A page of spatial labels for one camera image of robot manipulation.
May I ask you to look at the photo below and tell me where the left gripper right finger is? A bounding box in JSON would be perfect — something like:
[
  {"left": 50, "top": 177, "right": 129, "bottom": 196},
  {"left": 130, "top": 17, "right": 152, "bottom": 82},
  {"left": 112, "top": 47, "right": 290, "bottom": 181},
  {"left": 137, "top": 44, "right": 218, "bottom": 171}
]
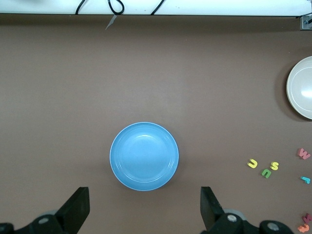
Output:
[{"left": 199, "top": 187, "right": 293, "bottom": 234}]

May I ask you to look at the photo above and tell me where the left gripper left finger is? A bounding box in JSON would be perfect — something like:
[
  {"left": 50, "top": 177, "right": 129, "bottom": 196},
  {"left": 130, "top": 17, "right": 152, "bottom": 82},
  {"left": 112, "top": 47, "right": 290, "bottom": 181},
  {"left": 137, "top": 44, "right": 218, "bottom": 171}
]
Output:
[{"left": 0, "top": 187, "right": 90, "bottom": 234}]

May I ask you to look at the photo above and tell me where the blue plate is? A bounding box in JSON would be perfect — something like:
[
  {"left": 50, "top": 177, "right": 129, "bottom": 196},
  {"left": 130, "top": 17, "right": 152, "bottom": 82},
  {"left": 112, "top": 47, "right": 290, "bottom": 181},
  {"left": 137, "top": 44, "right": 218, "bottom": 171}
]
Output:
[{"left": 109, "top": 121, "right": 180, "bottom": 192}]

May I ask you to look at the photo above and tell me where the orange foam letter t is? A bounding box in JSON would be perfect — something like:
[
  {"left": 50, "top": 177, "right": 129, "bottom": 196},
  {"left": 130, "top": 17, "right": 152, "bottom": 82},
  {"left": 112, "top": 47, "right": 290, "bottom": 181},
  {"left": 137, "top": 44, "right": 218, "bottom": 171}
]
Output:
[{"left": 297, "top": 223, "right": 311, "bottom": 234}]

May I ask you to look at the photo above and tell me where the pink foam letter w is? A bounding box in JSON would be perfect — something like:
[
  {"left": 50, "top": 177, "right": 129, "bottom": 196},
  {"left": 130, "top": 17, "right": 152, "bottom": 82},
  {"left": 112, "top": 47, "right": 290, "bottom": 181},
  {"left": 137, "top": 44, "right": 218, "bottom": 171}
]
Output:
[{"left": 296, "top": 148, "right": 312, "bottom": 160}]

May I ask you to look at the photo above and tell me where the beige plate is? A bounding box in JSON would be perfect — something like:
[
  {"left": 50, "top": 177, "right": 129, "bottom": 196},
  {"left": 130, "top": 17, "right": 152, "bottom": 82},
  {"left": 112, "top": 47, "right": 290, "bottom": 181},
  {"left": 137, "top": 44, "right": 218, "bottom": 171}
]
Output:
[{"left": 286, "top": 56, "right": 312, "bottom": 120}]

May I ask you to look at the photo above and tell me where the grey tape strip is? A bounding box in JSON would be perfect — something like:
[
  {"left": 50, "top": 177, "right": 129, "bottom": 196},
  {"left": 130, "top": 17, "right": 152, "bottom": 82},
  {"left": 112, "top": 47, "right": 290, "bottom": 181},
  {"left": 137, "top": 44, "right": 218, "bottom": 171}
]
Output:
[{"left": 105, "top": 14, "right": 117, "bottom": 30}]

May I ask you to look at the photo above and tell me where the looped black cable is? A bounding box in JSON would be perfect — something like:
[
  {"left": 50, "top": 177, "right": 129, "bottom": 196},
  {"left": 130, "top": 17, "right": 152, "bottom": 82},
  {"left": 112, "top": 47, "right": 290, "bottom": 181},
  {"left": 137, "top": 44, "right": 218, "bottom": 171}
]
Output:
[{"left": 109, "top": 0, "right": 125, "bottom": 15}]

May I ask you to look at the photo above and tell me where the metal table edge bracket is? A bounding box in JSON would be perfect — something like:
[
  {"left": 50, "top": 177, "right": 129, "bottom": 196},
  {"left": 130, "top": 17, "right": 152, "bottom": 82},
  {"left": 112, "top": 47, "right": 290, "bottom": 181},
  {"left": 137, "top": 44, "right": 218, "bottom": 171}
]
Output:
[{"left": 299, "top": 15, "right": 312, "bottom": 31}]

